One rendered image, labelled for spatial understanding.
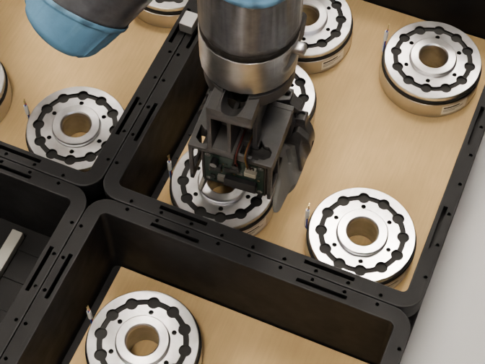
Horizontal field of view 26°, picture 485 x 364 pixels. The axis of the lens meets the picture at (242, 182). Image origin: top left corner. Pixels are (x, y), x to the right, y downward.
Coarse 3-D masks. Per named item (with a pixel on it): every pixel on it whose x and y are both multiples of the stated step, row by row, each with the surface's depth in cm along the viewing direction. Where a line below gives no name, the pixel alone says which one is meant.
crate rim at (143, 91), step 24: (192, 0) 104; (168, 48) 101; (144, 96) 98; (120, 120) 97; (0, 144) 96; (120, 144) 96; (48, 168) 94; (72, 168) 94; (96, 168) 94; (96, 192) 95
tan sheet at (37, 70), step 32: (0, 0) 117; (0, 32) 115; (32, 32) 115; (128, 32) 115; (160, 32) 115; (32, 64) 113; (64, 64) 113; (96, 64) 113; (128, 64) 113; (32, 96) 110; (128, 96) 110; (0, 128) 108
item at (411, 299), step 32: (160, 96) 98; (480, 96) 98; (480, 128) 98; (128, 160) 95; (128, 192) 93; (448, 192) 93; (192, 224) 93; (448, 224) 91; (288, 256) 90; (352, 288) 88; (384, 288) 88; (416, 288) 88
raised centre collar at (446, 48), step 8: (424, 40) 110; (432, 40) 110; (440, 40) 110; (416, 48) 109; (424, 48) 110; (440, 48) 109; (448, 48) 109; (416, 56) 108; (448, 56) 109; (456, 56) 109; (416, 64) 108; (448, 64) 108; (424, 72) 108; (432, 72) 107; (440, 72) 107; (448, 72) 108
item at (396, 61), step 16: (400, 32) 111; (416, 32) 111; (432, 32) 111; (448, 32) 111; (400, 48) 110; (464, 48) 110; (384, 64) 109; (400, 64) 109; (464, 64) 109; (480, 64) 109; (400, 80) 108; (416, 80) 108; (432, 80) 108; (448, 80) 108; (464, 80) 108; (416, 96) 107; (432, 96) 107; (448, 96) 107
